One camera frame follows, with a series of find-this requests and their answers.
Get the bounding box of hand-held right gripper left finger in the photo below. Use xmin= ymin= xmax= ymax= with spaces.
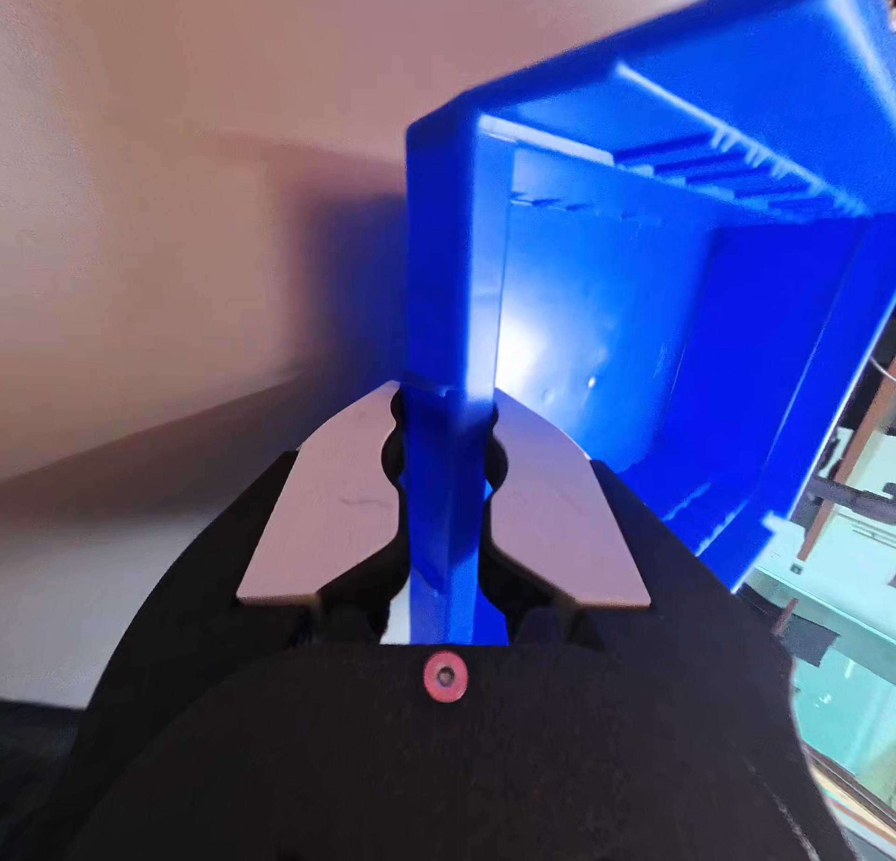
xmin=237 ymin=380 xmax=410 ymax=638

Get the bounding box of blue plastic bin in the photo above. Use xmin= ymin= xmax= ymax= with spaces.
xmin=402 ymin=0 xmax=896 ymax=646

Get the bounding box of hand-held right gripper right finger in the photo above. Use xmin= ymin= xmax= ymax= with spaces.
xmin=483 ymin=389 xmax=652 ymax=638

